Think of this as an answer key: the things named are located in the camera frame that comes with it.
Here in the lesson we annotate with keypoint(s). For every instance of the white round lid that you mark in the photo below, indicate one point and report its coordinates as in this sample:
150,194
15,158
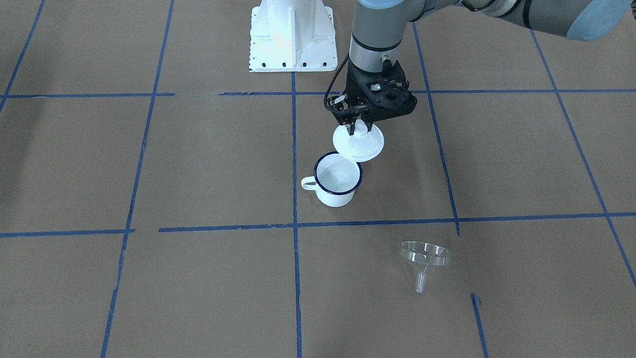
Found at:
363,146

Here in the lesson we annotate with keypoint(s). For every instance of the black camera mount wrist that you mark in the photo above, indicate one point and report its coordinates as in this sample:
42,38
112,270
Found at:
388,94

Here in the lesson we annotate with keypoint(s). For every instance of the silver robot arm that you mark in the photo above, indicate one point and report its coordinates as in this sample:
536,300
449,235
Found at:
464,44

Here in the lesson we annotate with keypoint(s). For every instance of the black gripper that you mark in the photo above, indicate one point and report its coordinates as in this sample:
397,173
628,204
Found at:
354,82

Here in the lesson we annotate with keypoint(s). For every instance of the white pedestal column base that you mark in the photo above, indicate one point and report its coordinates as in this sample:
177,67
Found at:
292,35

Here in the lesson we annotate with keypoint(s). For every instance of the white enamel cup blue rim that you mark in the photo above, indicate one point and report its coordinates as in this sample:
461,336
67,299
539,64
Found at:
334,180

